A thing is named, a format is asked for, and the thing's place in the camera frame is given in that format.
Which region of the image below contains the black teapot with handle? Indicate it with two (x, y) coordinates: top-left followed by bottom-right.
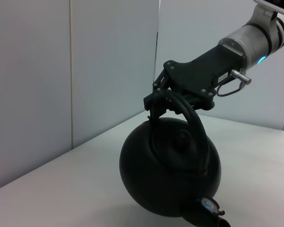
(119, 91), (231, 227)

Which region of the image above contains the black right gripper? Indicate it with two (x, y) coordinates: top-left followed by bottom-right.
(143, 44), (246, 119)

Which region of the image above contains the thin right gripper cable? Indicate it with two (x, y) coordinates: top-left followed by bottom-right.
(215, 69), (252, 97)

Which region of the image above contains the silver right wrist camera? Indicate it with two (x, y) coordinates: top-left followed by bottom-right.
(254, 0), (284, 17)

